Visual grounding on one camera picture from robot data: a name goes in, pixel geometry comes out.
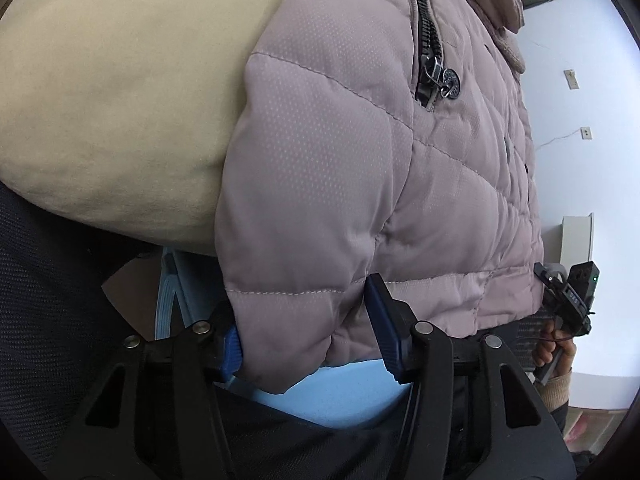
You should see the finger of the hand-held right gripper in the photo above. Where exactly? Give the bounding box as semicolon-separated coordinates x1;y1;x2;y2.
533;262;563;293

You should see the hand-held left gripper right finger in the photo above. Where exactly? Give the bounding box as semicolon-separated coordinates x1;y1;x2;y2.
364;274;576;480

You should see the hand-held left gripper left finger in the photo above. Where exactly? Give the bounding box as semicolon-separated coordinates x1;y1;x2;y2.
47;300;242;480

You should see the mauve hooded puffer jacket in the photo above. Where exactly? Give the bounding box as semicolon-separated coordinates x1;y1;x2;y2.
212;0;546;393

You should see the person's right forearm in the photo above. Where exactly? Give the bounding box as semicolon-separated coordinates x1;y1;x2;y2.
537;367;573;412

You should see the person's right hand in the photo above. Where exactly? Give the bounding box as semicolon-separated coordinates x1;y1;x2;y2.
531;320;577;377

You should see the white board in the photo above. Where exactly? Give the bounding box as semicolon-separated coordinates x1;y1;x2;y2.
560;212;596;281

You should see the grey ribbed panel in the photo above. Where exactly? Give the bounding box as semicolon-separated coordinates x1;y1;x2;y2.
514;305;556;377

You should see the light blue cloth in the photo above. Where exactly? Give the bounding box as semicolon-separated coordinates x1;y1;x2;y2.
155;247;416;431

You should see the patterned rug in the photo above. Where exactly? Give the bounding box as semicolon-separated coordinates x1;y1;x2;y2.
564;406;632;457

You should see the black mesh fabric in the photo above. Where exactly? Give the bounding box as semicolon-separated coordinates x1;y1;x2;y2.
0;180;168;466

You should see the bed with beige sheet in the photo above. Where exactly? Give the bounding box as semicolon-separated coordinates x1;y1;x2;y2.
0;0;311;256

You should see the thin wall cable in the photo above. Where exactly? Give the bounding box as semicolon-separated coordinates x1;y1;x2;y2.
536;129;582;150

